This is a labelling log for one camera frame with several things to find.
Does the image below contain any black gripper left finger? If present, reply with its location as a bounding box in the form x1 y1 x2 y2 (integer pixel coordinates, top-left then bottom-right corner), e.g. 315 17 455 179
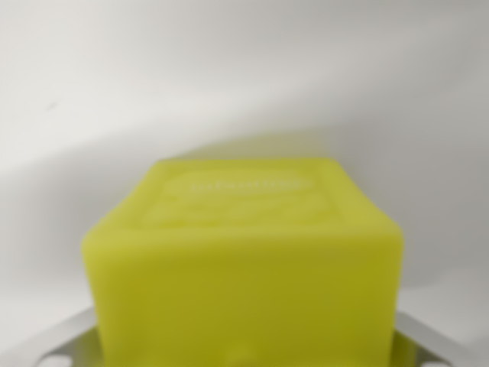
0 305 106 367

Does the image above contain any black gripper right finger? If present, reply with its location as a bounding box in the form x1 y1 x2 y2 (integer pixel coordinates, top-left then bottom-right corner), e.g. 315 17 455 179
387 310 489 367

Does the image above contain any yellow cube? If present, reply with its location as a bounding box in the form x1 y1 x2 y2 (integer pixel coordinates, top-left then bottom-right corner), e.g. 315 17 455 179
80 156 405 367

